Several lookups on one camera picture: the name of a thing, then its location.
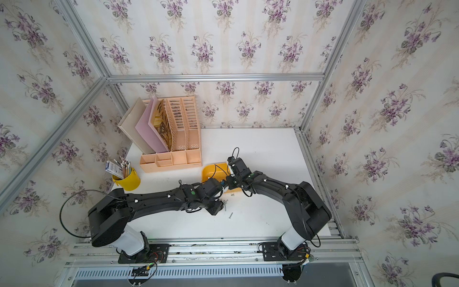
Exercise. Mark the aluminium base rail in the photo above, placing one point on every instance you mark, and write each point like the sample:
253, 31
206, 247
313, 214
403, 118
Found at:
213, 258

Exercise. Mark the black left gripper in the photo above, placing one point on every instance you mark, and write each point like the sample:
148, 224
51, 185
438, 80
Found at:
219, 206

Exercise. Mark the pink folder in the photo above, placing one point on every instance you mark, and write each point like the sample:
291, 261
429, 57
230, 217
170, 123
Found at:
146, 129

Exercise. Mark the peach plastic desk organizer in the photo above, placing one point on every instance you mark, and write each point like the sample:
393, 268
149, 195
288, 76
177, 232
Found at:
186, 151

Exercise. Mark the patterned brown folder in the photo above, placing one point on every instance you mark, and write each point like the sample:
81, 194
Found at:
160, 123

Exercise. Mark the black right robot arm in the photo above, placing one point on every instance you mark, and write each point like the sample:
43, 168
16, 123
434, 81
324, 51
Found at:
306, 210

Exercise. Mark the beige folder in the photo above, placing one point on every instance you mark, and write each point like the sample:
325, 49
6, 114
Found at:
128, 126

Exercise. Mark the yellow pen cup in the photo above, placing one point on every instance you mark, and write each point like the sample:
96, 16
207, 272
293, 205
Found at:
130, 183

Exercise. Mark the yellow plastic storage box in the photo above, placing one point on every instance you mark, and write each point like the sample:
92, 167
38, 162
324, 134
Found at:
218, 171

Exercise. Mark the pens in cup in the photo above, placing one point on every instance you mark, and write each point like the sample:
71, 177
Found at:
120, 170

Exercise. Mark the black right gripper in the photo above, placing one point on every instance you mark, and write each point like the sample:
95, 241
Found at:
229, 185

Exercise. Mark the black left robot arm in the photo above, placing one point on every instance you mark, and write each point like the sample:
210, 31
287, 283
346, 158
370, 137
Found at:
109, 218

